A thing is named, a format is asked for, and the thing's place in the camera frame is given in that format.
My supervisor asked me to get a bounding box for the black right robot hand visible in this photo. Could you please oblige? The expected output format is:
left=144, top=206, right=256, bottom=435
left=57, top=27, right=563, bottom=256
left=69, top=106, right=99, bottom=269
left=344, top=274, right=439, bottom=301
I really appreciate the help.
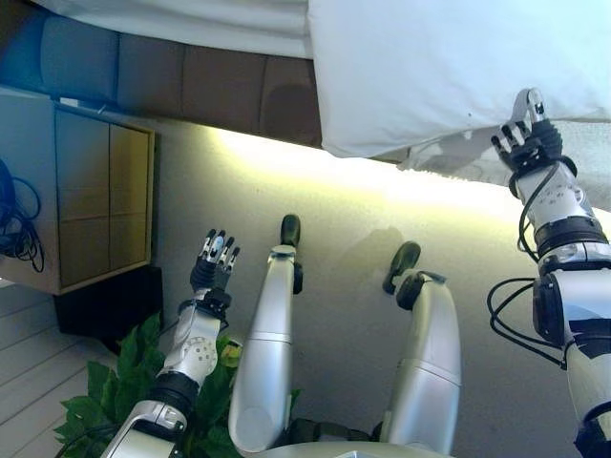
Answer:
left=491, top=88, right=577, bottom=178

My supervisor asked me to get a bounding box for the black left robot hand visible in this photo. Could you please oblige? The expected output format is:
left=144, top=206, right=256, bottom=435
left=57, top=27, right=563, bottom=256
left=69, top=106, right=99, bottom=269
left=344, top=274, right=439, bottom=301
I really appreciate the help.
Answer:
left=189, top=228, right=242, bottom=311

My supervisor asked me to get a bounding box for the white pillow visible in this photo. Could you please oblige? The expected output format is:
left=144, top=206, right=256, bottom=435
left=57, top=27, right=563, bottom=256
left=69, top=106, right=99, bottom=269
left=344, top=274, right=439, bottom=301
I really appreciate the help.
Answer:
left=307, top=0, right=611, bottom=158

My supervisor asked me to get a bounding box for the silver left robot leg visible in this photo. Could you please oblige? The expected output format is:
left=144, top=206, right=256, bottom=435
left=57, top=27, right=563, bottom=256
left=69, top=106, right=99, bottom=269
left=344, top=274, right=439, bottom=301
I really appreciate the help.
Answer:
left=227, top=245, right=305, bottom=454

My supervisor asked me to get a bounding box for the silver robot leg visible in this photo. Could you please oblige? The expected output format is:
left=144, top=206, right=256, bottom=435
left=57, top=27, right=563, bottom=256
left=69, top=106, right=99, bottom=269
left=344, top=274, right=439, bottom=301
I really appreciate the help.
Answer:
left=381, top=269, right=463, bottom=457
left=227, top=245, right=305, bottom=454

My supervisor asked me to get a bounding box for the black left robot foot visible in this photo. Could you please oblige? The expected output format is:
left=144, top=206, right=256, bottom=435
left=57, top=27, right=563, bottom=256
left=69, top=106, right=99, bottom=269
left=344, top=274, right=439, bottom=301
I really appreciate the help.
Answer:
left=279, top=213, right=303, bottom=249

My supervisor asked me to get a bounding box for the black robot foot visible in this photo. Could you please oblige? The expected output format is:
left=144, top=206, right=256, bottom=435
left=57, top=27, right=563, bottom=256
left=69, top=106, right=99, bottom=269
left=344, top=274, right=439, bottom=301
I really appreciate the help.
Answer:
left=381, top=240, right=422, bottom=295
left=279, top=213, right=303, bottom=249

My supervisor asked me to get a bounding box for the black box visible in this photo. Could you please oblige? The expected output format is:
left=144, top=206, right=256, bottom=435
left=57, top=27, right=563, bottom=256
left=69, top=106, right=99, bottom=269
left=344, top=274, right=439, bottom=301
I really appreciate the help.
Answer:
left=53, top=265, right=164, bottom=357

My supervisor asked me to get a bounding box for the green leafy plant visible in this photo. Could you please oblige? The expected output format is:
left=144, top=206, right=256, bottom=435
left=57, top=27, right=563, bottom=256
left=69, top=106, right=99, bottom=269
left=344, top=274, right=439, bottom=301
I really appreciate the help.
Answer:
left=53, top=312, right=302, bottom=458

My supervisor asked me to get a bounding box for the wooden panelled nightstand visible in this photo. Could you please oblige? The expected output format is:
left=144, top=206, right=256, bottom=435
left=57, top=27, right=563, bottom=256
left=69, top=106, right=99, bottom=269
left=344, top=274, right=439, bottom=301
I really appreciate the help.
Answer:
left=0, top=85, right=161, bottom=297

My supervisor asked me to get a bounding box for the black right robot foot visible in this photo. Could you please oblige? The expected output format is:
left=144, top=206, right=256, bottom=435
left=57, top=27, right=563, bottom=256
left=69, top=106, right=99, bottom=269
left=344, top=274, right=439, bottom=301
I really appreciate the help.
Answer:
left=381, top=240, right=422, bottom=295

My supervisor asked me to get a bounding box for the silver robot torso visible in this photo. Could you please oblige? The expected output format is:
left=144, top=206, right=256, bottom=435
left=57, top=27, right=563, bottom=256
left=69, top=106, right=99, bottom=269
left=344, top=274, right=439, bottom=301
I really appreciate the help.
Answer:
left=266, top=441, right=459, bottom=458

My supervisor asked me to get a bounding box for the silver right robot leg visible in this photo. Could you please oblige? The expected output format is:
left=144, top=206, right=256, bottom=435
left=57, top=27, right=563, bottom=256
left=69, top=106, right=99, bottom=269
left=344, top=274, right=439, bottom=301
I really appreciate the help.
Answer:
left=381, top=269, right=463, bottom=457

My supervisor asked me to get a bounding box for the black right elbow cable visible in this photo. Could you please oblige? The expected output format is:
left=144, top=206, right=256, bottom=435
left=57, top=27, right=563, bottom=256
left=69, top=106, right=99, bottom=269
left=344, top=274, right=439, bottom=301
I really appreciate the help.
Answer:
left=486, top=277, right=569, bottom=371

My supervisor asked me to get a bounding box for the black cable bundle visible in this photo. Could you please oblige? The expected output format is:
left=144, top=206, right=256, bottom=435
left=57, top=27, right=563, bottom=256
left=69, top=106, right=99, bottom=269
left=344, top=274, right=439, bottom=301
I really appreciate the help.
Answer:
left=0, top=159, right=47, bottom=273

